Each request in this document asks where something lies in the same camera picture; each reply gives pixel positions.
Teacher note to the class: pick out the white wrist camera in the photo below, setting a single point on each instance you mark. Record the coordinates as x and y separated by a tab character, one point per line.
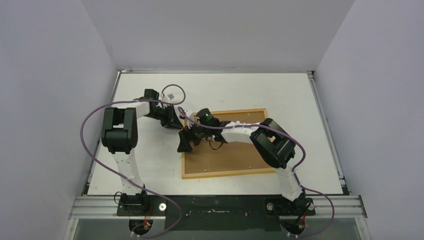
188	117
167	99

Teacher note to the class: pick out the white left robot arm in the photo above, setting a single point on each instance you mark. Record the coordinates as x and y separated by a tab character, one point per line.
120	137

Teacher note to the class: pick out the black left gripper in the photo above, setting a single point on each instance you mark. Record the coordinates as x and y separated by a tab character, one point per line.
172	121

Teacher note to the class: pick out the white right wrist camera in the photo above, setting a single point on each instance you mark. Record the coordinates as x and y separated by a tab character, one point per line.
188	117

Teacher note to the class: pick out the aluminium front rail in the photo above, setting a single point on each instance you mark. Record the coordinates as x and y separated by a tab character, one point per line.
104	207

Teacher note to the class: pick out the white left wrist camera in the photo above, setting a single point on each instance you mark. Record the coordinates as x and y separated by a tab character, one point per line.
167	99

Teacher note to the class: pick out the brown cardboard backing board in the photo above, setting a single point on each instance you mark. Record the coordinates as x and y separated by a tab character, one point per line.
228	155

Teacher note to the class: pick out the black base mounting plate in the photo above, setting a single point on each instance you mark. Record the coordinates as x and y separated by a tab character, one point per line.
214	212

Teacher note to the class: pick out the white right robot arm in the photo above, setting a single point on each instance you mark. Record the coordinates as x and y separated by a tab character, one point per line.
274	145

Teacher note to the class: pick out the yellow wooden picture frame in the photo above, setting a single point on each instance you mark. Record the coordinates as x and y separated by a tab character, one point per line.
225	174

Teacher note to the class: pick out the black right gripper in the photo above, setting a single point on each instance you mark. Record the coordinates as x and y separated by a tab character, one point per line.
190	136

